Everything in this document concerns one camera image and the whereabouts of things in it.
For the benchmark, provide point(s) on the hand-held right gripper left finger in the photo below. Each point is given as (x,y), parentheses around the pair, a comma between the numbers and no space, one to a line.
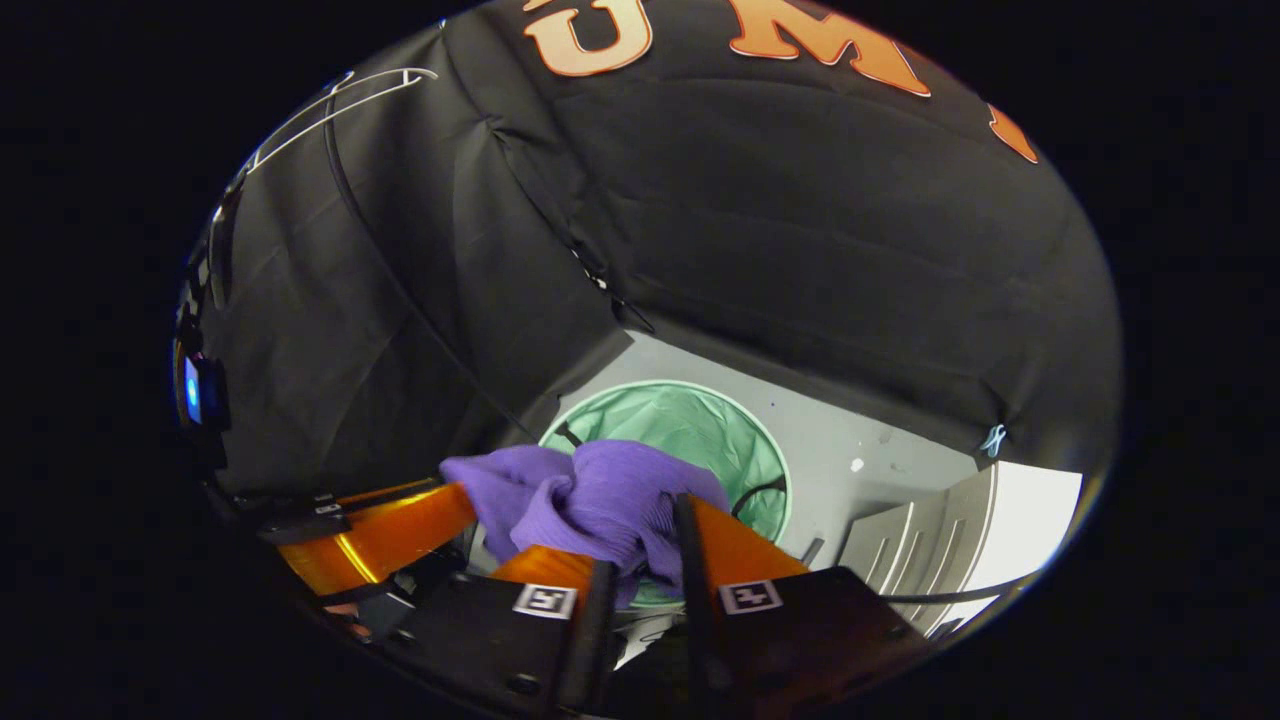
(480,630)

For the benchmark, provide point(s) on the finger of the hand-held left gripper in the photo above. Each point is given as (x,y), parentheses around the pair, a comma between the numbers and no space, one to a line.
(390,535)

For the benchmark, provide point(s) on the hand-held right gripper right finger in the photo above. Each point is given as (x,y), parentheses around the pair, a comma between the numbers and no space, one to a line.
(800,625)

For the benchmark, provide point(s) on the green mesh laundry hamper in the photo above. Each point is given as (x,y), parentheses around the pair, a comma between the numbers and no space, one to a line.
(690,430)

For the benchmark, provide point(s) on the black clothes rack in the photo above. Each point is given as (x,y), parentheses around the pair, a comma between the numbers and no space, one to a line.
(400,290)

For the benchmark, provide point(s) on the white furniture panel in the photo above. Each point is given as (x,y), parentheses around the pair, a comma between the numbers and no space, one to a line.
(950,530)

